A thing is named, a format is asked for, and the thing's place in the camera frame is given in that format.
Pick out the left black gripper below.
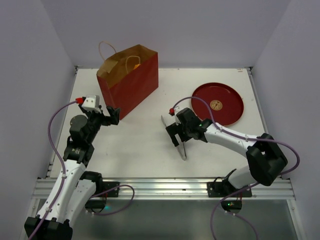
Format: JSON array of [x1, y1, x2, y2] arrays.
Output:
[[78, 103, 120, 144]]

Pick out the metal kitchen tongs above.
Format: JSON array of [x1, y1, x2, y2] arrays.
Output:
[[160, 115, 187, 161]]

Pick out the red brown paper bag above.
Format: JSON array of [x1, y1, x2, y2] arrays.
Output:
[[96, 44, 159, 120]]

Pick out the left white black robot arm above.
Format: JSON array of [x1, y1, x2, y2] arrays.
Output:
[[24, 103, 120, 240]]

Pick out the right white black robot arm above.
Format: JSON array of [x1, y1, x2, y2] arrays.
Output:
[[165, 107, 288, 197]]

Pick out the red round plate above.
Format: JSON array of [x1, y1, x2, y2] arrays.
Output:
[[191, 82, 244, 126]]

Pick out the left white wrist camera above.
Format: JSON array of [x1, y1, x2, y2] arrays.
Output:
[[82, 94, 100, 111]]

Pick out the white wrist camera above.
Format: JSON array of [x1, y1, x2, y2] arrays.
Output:
[[169, 106, 181, 125], [82, 94, 100, 111]]

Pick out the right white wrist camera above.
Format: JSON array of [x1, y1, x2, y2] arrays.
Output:
[[169, 106, 181, 125]]

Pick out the aluminium mounting rail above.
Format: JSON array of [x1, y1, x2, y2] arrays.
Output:
[[31, 177, 296, 201]]

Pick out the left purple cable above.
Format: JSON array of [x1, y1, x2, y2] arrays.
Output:
[[27, 98, 136, 240]]

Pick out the purple cable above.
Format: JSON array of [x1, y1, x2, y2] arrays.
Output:
[[172, 96, 301, 240], [27, 98, 136, 240]]

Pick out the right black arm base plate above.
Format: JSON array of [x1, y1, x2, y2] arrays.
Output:
[[206, 181, 253, 198]]

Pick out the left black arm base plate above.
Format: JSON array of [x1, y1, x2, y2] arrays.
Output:
[[95, 181, 120, 198]]

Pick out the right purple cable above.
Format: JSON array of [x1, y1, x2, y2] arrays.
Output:
[[172, 96, 301, 240]]

